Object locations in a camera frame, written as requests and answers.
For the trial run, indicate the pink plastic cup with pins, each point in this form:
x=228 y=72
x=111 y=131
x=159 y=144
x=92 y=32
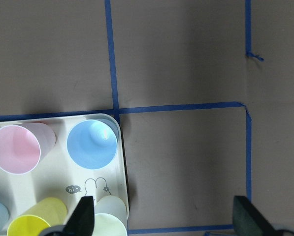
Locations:
x=23 y=146

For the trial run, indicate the light blue plastic cup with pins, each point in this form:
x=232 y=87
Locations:
x=92 y=144

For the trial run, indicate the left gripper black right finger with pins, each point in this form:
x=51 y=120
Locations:
x=248 y=221

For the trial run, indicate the yellow plastic cup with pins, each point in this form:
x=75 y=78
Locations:
x=47 y=213

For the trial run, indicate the cream white plastic cup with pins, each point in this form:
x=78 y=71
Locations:
x=110 y=217

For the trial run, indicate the cream plastic tray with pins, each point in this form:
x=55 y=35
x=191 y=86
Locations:
x=57 y=175

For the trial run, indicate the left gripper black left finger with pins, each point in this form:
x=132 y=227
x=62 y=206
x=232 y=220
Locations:
x=82 y=220

